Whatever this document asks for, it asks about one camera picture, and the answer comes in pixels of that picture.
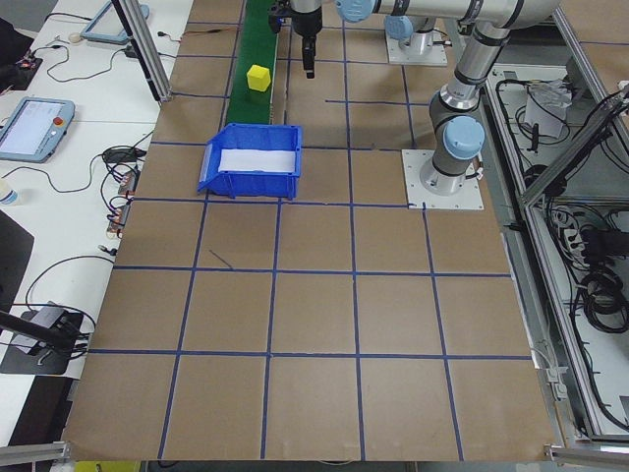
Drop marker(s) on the blue plastic storage bin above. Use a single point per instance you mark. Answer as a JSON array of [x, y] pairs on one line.
[[245, 186]]

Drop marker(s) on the black desk monitor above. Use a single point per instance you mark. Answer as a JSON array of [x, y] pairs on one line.
[[12, 255]]

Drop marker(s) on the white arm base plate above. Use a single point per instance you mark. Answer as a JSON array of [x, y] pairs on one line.
[[440, 58], [467, 199]]

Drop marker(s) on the green conveyor belt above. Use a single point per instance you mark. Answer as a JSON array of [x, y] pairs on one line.
[[250, 108]]

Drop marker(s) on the white crumpled bag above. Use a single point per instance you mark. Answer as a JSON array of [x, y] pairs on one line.
[[545, 113]]

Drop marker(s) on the yellow foam block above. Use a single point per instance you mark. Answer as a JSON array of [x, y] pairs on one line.
[[259, 78]]

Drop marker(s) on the blue grey teach pendant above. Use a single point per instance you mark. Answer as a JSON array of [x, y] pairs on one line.
[[110, 24], [34, 128]]

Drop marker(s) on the black stand base plate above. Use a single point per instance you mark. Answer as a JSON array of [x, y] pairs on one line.
[[29, 365]]

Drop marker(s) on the black power adapter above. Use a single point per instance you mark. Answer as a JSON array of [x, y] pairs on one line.
[[120, 156], [133, 51]]

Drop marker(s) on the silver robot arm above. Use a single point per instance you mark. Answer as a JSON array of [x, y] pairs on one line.
[[417, 41], [472, 74]]

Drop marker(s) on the person in black clothing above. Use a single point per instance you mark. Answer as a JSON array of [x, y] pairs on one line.
[[12, 54]]

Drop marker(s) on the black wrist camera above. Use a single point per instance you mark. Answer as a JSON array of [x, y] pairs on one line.
[[276, 17]]

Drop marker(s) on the white paper cup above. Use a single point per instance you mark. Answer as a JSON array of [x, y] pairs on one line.
[[9, 194]]

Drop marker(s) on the V-shaped metal bar frame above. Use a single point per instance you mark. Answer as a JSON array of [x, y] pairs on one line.
[[565, 161]]

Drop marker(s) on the aluminium upright post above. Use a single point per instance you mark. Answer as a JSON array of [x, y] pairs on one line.
[[147, 54]]

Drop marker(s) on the small circuit board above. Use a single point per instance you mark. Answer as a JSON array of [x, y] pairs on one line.
[[30, 63]]

